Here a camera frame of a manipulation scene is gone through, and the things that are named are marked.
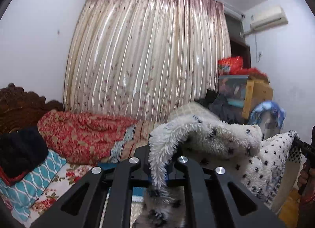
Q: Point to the cardboard box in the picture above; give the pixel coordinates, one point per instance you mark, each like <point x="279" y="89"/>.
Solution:
<point x="257" y="91"/>

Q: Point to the white wall air conditioner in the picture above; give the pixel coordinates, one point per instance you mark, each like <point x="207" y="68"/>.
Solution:
<point x="272" y="17"/>

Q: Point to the cream checked folded blanket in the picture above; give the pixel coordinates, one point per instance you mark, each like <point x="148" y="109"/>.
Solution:
<point x="192" y="108"/>

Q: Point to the floral bed sheet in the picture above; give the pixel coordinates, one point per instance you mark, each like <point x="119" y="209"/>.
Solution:
<point x="65" y="178"/>

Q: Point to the person's right hand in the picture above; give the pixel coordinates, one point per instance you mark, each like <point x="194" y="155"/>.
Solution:
<point x="303" y="176"/>

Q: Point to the white fleece patterned garment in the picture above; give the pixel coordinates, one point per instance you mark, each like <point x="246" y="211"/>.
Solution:
<point x="266" y="167"/>

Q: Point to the floral beige pink curtain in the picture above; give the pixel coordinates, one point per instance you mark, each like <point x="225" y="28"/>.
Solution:
<point x="144" y="58"/>

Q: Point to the red patchwork quilt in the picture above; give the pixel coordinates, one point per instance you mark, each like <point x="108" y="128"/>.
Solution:
<point x="88" y="139"/>

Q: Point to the dark clothes pile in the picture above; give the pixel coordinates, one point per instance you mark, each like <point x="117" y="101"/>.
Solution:
<point x="218" y="104"/>

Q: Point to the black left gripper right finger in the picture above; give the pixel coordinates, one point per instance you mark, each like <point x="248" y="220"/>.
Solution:
<point x="214" y="199"/>

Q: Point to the carved dark wooden headboard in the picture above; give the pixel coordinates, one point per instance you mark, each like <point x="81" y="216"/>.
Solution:
<point x="21" y="109"/>

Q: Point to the teal white patterned pillow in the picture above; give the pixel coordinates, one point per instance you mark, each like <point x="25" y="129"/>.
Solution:
<point x="22" y="195"/>

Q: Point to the blue patterned bag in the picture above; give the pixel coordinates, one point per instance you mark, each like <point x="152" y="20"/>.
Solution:
<point x="269" y="116"/>

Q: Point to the dark navy folded garment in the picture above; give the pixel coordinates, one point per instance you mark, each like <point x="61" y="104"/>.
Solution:
<point x="21" y="152"/>

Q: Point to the red plastic bag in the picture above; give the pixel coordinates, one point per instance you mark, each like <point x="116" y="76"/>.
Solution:
<point x="234" y="66"/>

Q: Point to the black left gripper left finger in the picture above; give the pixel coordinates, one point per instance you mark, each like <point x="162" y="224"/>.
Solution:
<point x="101" y="198"/>

